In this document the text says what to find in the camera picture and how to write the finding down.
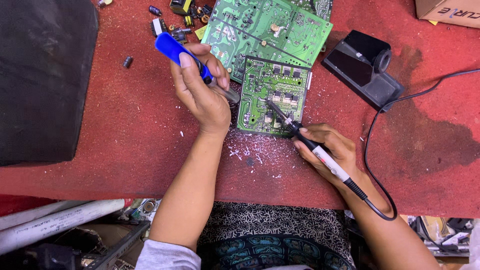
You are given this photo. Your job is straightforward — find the black perforated metal rail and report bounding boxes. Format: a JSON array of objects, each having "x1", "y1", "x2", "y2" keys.
[{"x1": 83, "y1": 220, "x2": 151, "y2": 270}]

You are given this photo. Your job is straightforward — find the black soldering iron stand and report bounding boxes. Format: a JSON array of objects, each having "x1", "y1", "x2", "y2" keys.
[{"x1": 321, "y1": 29, "x2": 406, "y2": 113}]

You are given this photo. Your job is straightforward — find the grey sleeve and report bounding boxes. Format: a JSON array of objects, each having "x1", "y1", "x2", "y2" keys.
[{"x1": 134, "y1": 239, "x2": 202, "y2": 270}]

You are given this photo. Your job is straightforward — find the person's left hand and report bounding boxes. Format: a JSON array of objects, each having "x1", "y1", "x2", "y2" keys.
[{"x1": 170, "y1": 42, "x2": 232, "y2": 136}]

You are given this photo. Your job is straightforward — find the red felt table cover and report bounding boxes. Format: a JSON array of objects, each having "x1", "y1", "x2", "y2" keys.
[{"x1": 0, "y1": 0, "x2": 480, "y2": 219}]

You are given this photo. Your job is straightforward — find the heap of cables and parts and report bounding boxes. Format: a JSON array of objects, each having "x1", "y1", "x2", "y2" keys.
[{"x1": 407, "y1": 215, "x2": 480, "y2": 264}]

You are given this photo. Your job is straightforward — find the brown cardboard box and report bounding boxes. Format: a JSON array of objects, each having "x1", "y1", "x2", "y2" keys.
[{"x1": 414, "y1": 0, "x2": 480, "y2": 30}]

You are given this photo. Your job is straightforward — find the person's right hand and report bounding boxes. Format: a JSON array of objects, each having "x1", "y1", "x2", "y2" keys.
[{"x1": 292, "y1": 123, "x2": 363, "y2": 185}]

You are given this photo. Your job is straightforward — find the black rubber mat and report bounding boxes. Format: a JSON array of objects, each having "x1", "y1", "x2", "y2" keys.
[{"x1": 0, "y1": 0, "x2": 100, "y2": 167}]

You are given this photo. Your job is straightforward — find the green circuit board with chips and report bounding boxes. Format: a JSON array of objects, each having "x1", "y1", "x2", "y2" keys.
[{"x1": 290, "y1": 0, "x2": 334, "y2": 22}]

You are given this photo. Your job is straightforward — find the black and white component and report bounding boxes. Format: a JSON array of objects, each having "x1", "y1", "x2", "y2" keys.
[{"x1": 150, "y1": 18, "x2": 168, "y2": 38}]

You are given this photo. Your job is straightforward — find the blue desoldering pump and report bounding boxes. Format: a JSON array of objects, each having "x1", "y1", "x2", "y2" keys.
[{"x1": 154, "y1": 32, "x2": 241, "y2": 104}]

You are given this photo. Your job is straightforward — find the small green circuit board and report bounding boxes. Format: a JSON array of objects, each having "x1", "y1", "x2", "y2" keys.
[{"x1": 236, "y1": 56, "x2": 313, "y2": 138}]

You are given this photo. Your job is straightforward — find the black soldering iron cable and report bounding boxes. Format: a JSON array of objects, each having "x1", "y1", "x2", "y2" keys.
[{"x1": 350, "y1": 68, "x2": 480, "y2": 222}]

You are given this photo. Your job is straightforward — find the white plastic pipe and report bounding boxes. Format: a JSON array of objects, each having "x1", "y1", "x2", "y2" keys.
[
  {"x1": 0, "y1": 200, "x2": 92, "y2": 231},
  {"x1": 0, "y1": 199, "x2": 127, "y2": 256}
]

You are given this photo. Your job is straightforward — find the pile of electronic components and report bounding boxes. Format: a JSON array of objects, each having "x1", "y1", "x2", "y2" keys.
[{"x1": 167, "y1": 0, "x2": 215, "y2": 44}]

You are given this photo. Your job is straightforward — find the patterned black and white skirt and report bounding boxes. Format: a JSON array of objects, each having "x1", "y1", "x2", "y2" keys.
[{"x1": 196, "y1": 202, "x2": 356, "y2": 270}]

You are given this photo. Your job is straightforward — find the black and white soldering iron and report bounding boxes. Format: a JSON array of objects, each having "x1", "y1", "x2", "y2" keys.
[{"x1": 265, "y1": 98, "x2": 370, "y2": 202}]

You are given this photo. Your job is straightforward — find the scattered white solder flakes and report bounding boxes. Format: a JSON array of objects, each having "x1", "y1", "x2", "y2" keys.
[{"x1": 179, "y1": 129, "x2": 287, "y2": 181}]

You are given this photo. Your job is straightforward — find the large green circuit board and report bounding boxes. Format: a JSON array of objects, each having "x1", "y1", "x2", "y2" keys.
[{"x1": 200, "y1": 0, "x2": 334, "y2": 84}]

